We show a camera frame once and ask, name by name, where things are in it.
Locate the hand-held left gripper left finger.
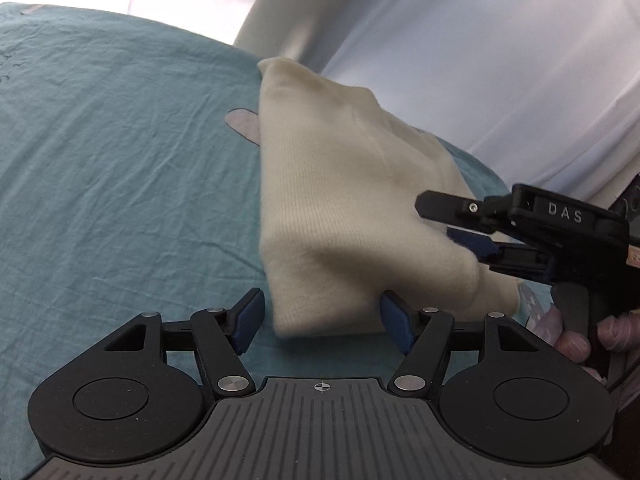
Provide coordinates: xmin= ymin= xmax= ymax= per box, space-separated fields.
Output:
xmin=102 ymin=287 xmax=257 ymax=396

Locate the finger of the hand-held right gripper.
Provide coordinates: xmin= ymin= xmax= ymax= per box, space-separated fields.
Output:
xmin=415 ymin=190 xmax=501 ymax=233
xmin=446 ymin=227 xmax=551 ymax=277

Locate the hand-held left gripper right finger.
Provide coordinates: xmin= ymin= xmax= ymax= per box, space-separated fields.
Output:
xmin=379 ymin=290 xmax=531 ymax=398

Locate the cream knit sweater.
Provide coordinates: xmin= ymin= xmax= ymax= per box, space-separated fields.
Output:
xmin=257 ymin=57 xmax=521 ymax=338

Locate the person's right hand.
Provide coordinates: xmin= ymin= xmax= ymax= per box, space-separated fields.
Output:
xmin=554 ymin=312 xmax=640 ymax=386

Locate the teal printed bed sheet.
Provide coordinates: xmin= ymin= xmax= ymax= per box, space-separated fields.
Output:
xmin=0 ymin=2 xmax=568 ymax=401

